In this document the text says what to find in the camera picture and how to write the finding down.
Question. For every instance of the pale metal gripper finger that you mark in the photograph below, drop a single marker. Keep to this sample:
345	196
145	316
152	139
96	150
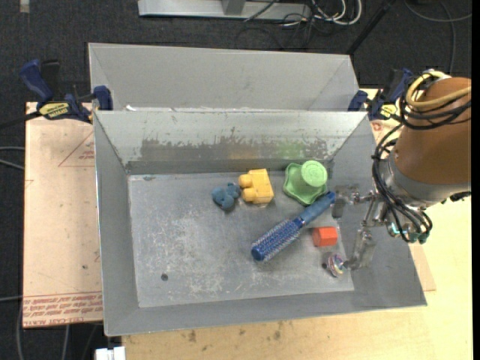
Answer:
347	195
360	251

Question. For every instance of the small multicoloured spinning top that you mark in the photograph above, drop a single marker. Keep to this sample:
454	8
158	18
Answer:
334	264

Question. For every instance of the orange-red block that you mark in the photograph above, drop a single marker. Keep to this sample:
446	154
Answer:
324	236

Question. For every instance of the green toy cup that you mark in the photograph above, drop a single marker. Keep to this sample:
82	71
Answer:
305	180

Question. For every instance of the blue hairbrush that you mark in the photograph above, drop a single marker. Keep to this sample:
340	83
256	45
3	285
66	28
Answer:
281	234

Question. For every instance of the yellow toy building block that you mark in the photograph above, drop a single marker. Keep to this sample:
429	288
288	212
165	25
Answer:
258	186

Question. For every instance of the blue lumpy toy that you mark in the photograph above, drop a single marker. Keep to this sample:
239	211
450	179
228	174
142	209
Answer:
225	196

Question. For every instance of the grey metal bin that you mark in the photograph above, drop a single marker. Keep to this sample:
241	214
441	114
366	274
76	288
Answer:
210	246

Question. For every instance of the brown cardboard board red print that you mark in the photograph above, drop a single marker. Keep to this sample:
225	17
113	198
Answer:
60	219

